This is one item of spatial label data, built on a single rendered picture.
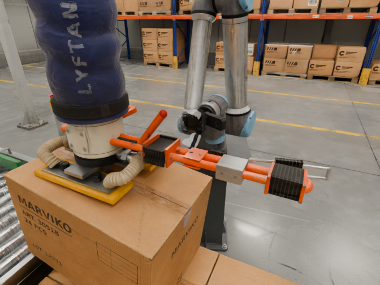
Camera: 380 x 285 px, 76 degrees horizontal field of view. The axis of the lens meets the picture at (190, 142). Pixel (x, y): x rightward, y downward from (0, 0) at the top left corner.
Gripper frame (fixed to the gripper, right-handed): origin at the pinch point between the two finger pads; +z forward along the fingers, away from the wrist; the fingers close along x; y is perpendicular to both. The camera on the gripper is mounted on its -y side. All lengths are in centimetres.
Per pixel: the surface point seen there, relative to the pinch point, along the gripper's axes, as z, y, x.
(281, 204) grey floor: -119, -33, -114
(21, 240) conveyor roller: 28, 76, -58
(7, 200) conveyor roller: 13, 112, -58
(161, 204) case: 17.3, 1.8, -17.2
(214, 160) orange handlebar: 12.6, -13.7, 0.2
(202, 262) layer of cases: 3, -7, -58
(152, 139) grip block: 12.8, 5.9, 2.7
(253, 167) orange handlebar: 12.4, -24.1, 0.7
